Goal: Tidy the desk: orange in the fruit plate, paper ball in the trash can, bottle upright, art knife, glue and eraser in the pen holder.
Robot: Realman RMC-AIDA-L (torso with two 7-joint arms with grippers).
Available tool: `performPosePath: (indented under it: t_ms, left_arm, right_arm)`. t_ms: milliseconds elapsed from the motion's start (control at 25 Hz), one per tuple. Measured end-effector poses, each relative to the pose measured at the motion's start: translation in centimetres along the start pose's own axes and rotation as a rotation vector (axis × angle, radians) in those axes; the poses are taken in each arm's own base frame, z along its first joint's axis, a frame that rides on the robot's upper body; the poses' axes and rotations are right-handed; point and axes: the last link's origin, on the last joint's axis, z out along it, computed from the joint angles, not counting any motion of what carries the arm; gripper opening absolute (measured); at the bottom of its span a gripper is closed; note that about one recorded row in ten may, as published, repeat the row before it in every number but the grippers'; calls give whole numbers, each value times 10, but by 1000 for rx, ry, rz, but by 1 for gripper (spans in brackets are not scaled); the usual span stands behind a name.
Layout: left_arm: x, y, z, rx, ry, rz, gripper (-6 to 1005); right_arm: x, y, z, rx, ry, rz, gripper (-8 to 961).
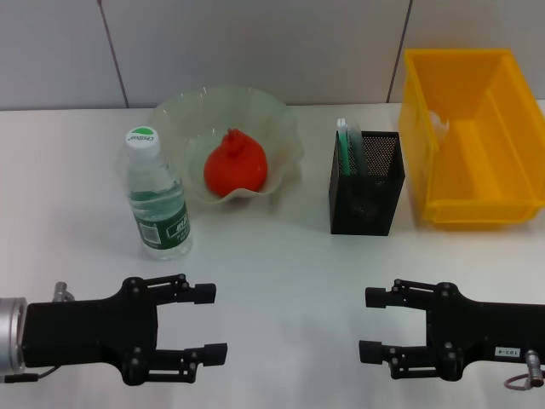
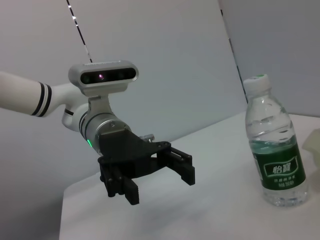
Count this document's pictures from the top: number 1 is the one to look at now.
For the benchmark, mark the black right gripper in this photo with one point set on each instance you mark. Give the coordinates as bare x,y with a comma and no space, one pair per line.
485,332

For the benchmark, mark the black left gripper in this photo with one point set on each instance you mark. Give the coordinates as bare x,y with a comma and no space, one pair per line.
89,332

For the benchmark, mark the clear green-label water bottle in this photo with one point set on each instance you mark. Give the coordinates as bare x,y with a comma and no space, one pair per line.
159,204

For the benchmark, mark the orange toy fruit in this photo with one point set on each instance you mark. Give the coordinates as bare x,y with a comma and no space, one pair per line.
236,170

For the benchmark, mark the mint green utility knife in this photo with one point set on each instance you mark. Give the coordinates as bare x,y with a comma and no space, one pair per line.
342,149

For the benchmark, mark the grey marker pen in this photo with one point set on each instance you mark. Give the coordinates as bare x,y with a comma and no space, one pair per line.
357,147

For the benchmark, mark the white paper ball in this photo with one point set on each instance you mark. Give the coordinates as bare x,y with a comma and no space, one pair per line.
438,125

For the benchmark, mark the black mesh pen holder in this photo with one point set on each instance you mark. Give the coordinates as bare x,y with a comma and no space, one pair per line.
362,221

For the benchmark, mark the pale green wavy fruit bowl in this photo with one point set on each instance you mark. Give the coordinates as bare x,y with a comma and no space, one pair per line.
191,111

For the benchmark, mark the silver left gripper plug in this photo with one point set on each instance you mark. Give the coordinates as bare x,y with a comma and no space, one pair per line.
61,292

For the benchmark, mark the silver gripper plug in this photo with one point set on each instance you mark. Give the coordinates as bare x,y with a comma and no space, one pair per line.
61,292
534,364

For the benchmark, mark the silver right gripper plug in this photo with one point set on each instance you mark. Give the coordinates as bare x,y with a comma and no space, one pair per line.
534,364

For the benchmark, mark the yellow plastic bin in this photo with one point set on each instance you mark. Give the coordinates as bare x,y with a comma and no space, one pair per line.
477,140

